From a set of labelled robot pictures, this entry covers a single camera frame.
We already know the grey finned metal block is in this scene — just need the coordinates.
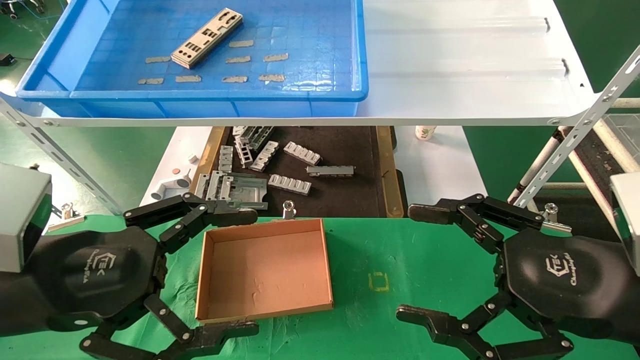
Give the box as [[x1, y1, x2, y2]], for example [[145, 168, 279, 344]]
[[283, 141, 323, 167], [267, 174, 313, 196]]

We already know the white PVC pipe fitting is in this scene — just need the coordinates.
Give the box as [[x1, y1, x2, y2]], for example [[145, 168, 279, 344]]
[[150, 169, 193, 201]]

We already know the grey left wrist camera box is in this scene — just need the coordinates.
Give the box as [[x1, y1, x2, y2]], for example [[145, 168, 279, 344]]
[[0, 162, 53, 273]]

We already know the black chair caster base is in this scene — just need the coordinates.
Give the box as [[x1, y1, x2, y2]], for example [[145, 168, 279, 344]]
[[0, 0, 48, 21]]

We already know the white metal shelf board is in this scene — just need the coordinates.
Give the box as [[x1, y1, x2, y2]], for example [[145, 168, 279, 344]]
[[0, 0, 598, 127]]

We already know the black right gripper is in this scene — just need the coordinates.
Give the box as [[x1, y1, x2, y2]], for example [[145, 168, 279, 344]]
[[396, 194, 626, 360]]

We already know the large flat grey metal plate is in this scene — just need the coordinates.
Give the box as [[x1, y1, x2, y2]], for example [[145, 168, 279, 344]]
[[220, 172, 270, 211]]

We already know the silver ribbed metal bracket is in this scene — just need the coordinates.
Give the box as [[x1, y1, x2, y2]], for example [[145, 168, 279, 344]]
[[249, 140, 280, 173]]

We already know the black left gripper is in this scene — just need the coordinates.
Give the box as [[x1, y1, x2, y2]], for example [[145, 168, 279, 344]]
[[30, 192, 260, 360]]

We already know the dark grey metal bracket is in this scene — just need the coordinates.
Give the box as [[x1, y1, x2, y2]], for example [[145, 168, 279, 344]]
[[245, 126, 275, 151]]

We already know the grey slotted shelf post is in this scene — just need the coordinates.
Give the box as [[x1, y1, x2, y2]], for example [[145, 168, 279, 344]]
[[0, 97, 124, 217], [509, 44, 640, 209]]

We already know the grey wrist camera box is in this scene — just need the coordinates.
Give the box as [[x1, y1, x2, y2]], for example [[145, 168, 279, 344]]
[[610, 172, 640, 276], [0, 162, 53, 273]]

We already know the silver slotted metal strip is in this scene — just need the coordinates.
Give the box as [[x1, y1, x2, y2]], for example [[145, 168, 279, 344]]
[[234, 137, 254, 169]]

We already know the white tube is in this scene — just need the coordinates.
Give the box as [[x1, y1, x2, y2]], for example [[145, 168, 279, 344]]
[[519, 134, 565, 202]]

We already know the blue plastic tray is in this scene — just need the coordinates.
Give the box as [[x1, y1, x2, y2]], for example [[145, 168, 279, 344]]
[[15, 0, 370, 119]]

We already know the silver perforated metal plate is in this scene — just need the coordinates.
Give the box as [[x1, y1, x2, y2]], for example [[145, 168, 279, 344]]
[[193, 172, 210, 200], [218, 145, 235, 174], [207, 170, 227, 202]]

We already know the brown cardboard box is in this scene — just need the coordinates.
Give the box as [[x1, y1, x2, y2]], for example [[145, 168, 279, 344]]
[[194, 218, 335, 325]]

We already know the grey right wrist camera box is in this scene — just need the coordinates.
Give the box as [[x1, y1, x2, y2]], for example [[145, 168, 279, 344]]
[[610, 172, 640, 276]]

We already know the dark long metal bracket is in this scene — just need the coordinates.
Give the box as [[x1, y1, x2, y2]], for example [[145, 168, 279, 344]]
[[306, 165, 355, 178]]

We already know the clear plastic box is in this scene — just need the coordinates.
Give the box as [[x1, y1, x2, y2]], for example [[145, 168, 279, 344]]
[[602, 112, 640, 151]]

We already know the green table cloth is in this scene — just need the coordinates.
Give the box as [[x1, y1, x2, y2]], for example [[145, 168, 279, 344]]
[[0, 214, 640, 360]]

